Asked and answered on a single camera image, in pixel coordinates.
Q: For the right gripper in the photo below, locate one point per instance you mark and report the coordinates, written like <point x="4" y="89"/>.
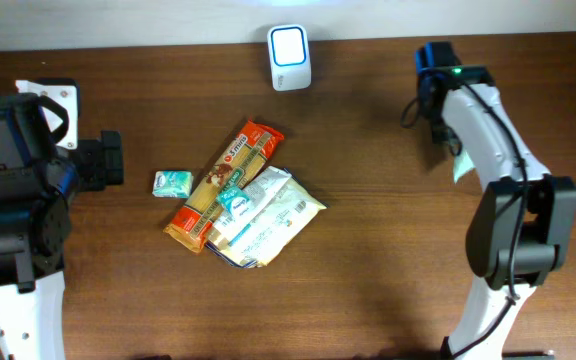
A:
<point x="439" y="137"/>

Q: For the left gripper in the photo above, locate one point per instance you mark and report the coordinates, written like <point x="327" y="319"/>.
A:
<point x="106" y="159"/>

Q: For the teal flushable wipes pack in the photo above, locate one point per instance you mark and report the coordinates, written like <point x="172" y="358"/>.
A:
<point x="462" y="166"/>

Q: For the orange spaghetti packet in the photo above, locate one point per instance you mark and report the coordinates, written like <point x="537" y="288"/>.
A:
<point x="240" y="162"/>

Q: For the small teal tissue pack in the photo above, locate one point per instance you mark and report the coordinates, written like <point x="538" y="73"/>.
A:
<point x="235" y="201"/>

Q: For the white label packet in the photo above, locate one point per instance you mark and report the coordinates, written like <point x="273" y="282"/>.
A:
<point x="261" y="190"/>

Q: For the cream noodle packet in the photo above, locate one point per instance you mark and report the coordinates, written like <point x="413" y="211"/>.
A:
<point x="272" y="229"/>

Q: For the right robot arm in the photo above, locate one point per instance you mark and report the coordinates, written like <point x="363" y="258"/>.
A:
<point x="521" y="230"/>

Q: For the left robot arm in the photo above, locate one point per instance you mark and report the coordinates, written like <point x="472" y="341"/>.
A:
<point x="43" y="166"/>

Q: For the white barcode scanner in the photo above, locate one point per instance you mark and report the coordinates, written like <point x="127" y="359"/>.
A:
<point x="289" y="57"/>

